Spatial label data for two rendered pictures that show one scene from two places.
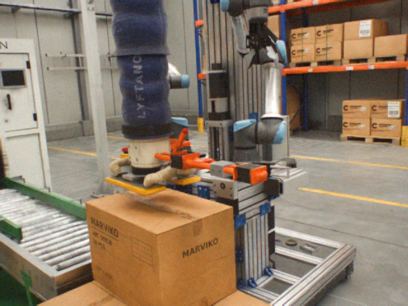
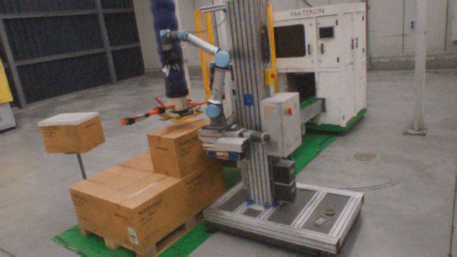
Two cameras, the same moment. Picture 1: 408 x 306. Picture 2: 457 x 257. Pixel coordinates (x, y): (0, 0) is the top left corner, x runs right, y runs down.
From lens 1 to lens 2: 3.60 m
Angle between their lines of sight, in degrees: 80
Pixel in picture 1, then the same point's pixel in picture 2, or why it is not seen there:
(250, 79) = (243, 71)
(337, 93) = not seen: outside the picture
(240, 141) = not seen: hidden behind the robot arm
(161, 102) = (168, 83)
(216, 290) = (171, 170)
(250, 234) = (249, 173)
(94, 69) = (419, 17)
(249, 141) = not seen: hidden behind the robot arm
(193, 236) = (158, 142)
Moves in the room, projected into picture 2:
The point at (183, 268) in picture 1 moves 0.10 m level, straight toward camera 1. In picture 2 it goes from (156, 153) to (146, 155)
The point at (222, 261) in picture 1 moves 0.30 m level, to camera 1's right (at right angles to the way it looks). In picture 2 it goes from (172, 160) to (172, 173)
